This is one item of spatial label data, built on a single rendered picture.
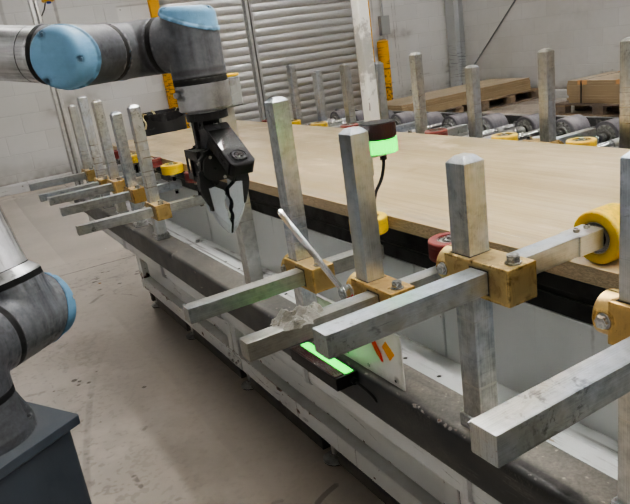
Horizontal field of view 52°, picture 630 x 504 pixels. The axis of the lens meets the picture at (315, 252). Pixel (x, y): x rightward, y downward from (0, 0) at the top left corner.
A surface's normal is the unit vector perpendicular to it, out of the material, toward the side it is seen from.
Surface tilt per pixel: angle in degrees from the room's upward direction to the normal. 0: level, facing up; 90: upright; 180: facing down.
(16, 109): 90
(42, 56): 90
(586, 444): 0
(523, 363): 90
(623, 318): 90
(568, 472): 0
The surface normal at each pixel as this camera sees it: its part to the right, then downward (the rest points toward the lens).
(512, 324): -0.85, 0.27
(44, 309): 0.84, -0.27
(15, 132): 0.50, 0.20
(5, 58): -0.33, 0.42
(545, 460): -0.14, -0.94
